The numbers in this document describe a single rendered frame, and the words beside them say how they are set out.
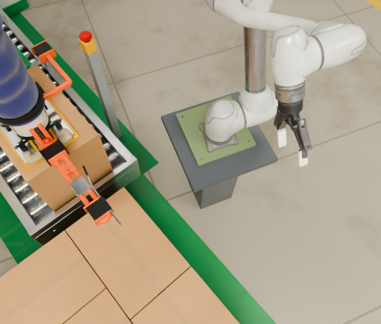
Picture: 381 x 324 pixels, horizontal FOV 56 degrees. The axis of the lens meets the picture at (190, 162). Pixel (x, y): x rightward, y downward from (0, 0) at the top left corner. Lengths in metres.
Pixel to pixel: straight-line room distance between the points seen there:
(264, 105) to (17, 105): 1.11
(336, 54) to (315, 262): 1.79
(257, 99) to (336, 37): 0.75
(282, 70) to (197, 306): 1.28
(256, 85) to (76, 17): 2.51
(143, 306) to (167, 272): 0.20
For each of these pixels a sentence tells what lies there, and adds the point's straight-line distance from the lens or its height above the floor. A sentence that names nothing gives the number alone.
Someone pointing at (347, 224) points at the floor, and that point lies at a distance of 2.83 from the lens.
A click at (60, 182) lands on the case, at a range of 1.95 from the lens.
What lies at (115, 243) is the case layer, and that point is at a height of 0.54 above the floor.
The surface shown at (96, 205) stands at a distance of 1.48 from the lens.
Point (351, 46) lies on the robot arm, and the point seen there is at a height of 1.72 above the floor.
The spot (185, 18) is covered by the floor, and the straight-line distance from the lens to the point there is 3.77.
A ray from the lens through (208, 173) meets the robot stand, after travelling 1.90.
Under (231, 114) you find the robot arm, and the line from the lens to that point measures 1.75.
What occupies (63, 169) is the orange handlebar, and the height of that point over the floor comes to 1.10.
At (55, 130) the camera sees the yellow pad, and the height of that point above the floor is 0.98.
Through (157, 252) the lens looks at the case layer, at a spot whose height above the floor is 0.54.
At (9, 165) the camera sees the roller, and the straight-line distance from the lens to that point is 2.38.
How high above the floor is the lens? 2.46
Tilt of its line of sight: 63 degrees down
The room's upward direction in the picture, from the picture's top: 2 degrees clockwise
